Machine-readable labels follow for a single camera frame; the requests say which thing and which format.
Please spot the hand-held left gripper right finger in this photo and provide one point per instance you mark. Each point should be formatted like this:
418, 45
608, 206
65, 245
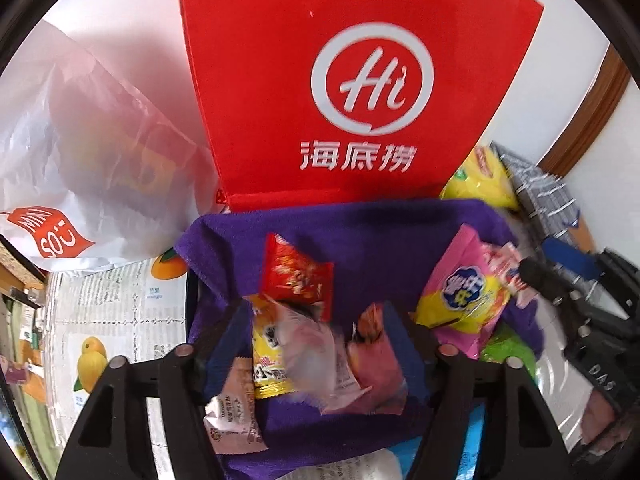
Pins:
417, 365

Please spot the green snack packet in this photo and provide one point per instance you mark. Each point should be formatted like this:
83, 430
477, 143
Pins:
505, 352

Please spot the red paper bag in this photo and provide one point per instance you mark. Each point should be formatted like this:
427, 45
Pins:
260, 85

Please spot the yellow triangular snack packet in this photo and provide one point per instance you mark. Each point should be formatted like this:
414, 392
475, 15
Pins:
270, 355

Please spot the grey checked folded cloth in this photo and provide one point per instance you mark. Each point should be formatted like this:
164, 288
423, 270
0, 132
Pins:
545, 185

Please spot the brown wooden door frame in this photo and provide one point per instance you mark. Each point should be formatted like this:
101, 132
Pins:
595, 110

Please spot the pink packet with silver stripe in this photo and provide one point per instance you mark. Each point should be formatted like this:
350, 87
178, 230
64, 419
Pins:
375, 375

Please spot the wooden nightstand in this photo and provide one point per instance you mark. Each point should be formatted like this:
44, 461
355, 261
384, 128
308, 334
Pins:
40, 390

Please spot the pale pink snack packet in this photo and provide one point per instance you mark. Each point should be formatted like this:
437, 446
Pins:
232, 415

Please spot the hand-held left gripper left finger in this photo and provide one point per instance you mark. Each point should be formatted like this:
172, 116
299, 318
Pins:
197, 370

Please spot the yellow chips bag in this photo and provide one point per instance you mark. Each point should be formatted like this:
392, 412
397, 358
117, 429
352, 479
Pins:
480, 180

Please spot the purple towel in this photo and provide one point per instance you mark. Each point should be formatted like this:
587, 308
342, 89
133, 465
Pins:
360, 240

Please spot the white plastic bag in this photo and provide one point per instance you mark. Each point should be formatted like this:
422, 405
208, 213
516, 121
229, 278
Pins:
100, 160

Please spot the red snack packet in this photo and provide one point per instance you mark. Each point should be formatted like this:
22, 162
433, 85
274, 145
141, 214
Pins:
292, 275

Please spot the brown patterned box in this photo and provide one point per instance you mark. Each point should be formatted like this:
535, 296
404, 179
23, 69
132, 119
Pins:
22, 262

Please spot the blue tissue box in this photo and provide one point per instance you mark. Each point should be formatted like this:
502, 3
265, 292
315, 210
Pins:
470, 455

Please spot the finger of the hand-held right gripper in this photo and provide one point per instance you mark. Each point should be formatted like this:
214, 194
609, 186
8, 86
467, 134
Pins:
545, 280
570, 257

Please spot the person's right hand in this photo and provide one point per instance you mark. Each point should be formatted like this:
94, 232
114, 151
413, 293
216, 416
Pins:
605, 417

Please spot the pink and yellow snack packet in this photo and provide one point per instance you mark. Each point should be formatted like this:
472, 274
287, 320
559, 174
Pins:
460, 300

